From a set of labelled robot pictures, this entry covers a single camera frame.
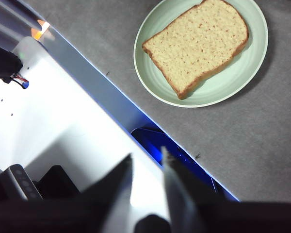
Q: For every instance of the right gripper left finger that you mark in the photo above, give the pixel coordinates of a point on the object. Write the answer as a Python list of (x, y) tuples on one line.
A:
[(87, 213)]

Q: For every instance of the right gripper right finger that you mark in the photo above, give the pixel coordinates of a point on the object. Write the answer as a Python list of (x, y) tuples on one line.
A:
[(232, 218)]

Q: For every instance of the pale green round plate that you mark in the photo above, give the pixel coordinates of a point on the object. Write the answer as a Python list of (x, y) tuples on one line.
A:
[(155, 82)]

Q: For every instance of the toasted bread slice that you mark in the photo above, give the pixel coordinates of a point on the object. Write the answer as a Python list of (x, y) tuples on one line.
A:
[(196, 48)]

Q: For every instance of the white device with green light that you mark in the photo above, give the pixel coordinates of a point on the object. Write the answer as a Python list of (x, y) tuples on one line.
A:
[(26, 47)]

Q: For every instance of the orange and white tag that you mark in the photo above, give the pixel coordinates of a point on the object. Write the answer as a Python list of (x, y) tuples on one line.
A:
[(36, 34)]

